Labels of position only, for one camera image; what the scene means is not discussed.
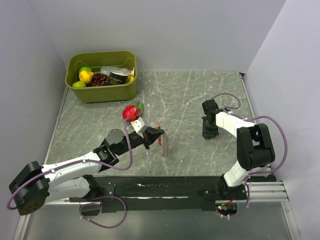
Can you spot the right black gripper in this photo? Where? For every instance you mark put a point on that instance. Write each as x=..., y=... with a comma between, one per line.
x=206, y=133

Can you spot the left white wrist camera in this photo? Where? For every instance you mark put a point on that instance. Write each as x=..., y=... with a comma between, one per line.
x=140, y=125

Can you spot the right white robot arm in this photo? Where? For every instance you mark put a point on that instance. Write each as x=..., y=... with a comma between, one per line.
x=254, y=147

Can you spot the green toy lime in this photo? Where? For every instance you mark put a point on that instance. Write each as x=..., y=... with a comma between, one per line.
x=79, y=84

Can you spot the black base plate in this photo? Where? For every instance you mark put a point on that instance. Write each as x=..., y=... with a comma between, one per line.
x=114, y=204

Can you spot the black tin can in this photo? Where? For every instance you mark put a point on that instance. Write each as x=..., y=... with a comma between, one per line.
x=118, y=77

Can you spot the clear plastic bottle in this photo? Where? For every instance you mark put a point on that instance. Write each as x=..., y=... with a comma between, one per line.
x=107, y=69

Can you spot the aluminium frame rail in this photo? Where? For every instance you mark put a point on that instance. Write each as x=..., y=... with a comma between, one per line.
x=270, y=191

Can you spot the purple toy grapes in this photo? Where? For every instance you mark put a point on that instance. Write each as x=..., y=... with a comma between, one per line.
x=99, y=79

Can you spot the green toy apple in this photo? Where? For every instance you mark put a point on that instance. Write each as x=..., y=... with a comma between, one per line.
x=85, y=68

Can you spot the olive green plastic bin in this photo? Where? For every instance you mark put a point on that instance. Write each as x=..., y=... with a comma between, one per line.
x=96, y=60

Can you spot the yellow toy pear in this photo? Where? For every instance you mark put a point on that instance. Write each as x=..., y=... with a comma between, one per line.
x=85, y=76

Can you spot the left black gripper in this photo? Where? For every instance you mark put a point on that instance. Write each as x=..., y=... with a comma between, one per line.
x=154, y=133

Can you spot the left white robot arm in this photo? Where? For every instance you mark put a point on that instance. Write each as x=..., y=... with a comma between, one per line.
x=37, y=184

